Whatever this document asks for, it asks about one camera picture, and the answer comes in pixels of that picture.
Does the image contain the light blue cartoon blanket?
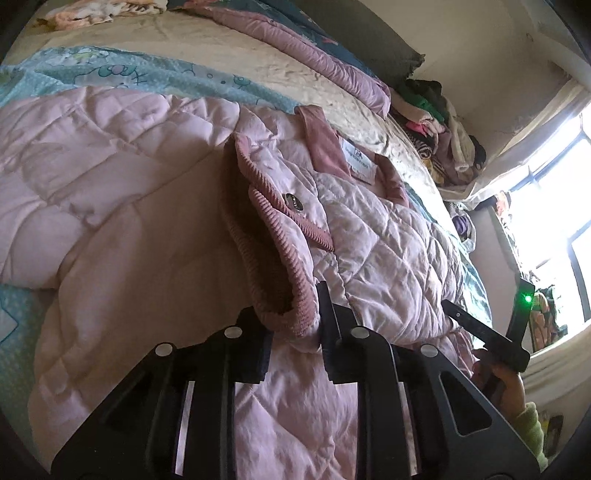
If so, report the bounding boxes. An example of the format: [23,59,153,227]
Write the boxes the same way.
[0,44,493,444]

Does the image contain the window with dark frame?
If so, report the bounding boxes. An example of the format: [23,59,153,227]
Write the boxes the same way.
[509,109,590,334]

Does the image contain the dark grey headboard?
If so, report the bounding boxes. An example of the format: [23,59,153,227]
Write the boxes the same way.
[294,0,425,87]

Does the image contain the cream curtain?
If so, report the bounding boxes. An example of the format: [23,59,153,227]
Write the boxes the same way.
[440,79,590,210]

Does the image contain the pile of mixed clothes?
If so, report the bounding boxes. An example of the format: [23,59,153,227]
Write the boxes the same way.
[391,79,487,187]

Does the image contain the bag of clothes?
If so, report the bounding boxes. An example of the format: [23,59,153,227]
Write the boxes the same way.
[445,202,477,253]

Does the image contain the right hand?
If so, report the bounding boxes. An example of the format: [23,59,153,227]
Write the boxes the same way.
[472,349,526,422]

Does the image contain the beige bed sheet mattress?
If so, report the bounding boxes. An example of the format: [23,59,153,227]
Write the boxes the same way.
[7,12,442,211]

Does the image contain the purple and teal floral quilt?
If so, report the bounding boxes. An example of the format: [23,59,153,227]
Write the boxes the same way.
[168,0,391,117]

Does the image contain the small pink white garment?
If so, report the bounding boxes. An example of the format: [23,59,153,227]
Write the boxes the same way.
[36,0,168,31]

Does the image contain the pink quilted jacket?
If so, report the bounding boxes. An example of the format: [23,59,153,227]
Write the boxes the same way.
[0,85,477,480]

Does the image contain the green sleeve forearm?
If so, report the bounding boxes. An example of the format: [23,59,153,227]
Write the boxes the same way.
[509,402,549,472]

